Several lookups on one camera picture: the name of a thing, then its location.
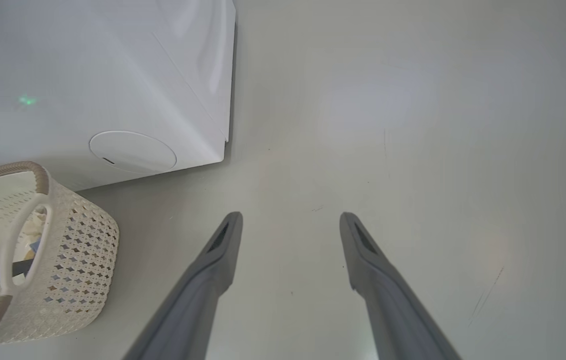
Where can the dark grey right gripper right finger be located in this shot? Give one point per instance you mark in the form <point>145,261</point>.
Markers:
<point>393,310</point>

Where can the white front-load washing machine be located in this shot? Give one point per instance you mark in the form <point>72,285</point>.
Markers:
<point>88,75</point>

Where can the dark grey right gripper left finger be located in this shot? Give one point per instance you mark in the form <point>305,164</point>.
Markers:
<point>198,300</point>

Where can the cream white garment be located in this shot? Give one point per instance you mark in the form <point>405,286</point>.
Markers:
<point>34,225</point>

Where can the cream perforated laundry basket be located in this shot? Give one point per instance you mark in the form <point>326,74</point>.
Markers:
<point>83,260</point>

